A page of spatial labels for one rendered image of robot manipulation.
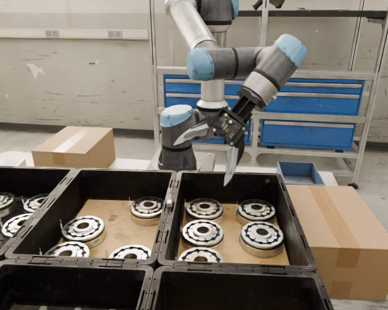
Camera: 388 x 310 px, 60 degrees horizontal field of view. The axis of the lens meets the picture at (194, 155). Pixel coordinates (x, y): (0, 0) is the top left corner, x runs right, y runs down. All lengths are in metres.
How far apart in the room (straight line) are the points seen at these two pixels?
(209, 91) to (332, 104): 1.71
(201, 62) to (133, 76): 2.97
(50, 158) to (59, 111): 2.82
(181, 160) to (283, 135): 1.68
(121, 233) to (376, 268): 0.63
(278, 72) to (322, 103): 2.03
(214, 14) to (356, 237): 0.77
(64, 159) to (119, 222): 0.51
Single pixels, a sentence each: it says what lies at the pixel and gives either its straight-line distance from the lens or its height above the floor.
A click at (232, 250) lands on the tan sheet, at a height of 0.83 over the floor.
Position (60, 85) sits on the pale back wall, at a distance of 4.13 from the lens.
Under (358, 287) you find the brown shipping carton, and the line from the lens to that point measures 0.97.
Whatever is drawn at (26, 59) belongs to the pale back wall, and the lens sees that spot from 4.27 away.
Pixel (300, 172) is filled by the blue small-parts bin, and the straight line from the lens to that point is 1.51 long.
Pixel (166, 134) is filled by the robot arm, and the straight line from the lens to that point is 1.22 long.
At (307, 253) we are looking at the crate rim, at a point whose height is 0.93.
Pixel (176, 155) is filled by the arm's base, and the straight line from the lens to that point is 1.24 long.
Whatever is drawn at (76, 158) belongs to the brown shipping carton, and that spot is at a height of 0.84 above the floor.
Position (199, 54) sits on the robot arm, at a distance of 0.81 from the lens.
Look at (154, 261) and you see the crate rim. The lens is 0.67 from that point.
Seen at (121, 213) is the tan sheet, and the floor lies 0.83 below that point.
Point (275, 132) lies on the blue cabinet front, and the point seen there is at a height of 0.44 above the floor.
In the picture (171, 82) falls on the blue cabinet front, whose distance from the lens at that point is 2.74.
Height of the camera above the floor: 1.37
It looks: 24 degrees down
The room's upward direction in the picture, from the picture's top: straight up
